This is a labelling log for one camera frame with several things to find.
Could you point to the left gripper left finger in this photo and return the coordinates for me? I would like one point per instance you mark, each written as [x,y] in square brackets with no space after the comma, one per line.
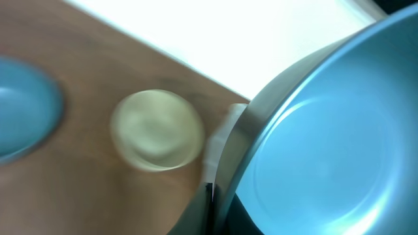
[197,218]

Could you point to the dark blue bowl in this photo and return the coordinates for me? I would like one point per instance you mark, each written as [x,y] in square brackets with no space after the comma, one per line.
[334,139]
[32,105]

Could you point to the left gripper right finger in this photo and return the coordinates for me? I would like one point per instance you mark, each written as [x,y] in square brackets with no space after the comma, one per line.
[238,221]

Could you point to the cream large bowl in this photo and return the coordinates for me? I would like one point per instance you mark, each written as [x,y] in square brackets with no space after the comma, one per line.
[157,130]

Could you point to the clear plastic storage bin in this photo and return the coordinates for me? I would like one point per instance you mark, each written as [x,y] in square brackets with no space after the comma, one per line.
[226,155]

